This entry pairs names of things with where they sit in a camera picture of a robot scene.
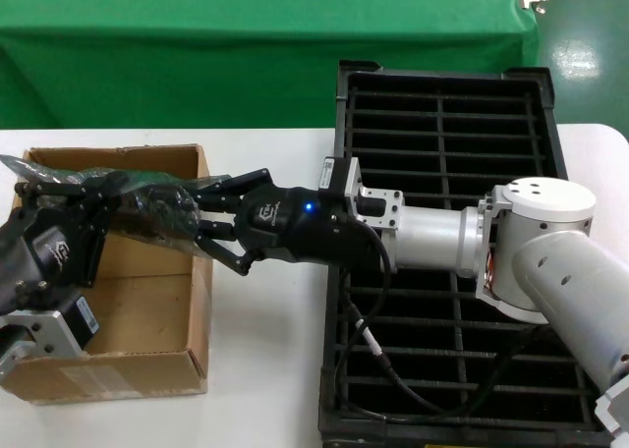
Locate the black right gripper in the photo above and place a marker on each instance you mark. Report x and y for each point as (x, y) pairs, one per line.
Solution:
(295, 227)

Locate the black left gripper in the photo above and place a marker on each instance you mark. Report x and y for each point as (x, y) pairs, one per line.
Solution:
(49, 256)

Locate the translucent antistatic bag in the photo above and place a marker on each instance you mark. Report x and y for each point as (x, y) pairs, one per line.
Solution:
(147, 177)

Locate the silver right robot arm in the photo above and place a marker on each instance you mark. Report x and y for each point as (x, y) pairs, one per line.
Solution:
(427, 232)

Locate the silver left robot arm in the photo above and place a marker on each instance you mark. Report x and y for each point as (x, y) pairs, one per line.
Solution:
(44, 330)

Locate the left wrist black labelled box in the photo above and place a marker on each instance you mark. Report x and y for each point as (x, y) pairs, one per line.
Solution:
(78, 320)

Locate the large brown cardboard box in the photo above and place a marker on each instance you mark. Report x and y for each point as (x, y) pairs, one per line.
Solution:
(147, 310)

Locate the black slotted container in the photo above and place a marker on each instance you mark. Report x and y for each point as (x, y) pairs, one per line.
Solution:
(340, 138)

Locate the green cloth covered table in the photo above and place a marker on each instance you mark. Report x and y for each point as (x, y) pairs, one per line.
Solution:
(196, 25)

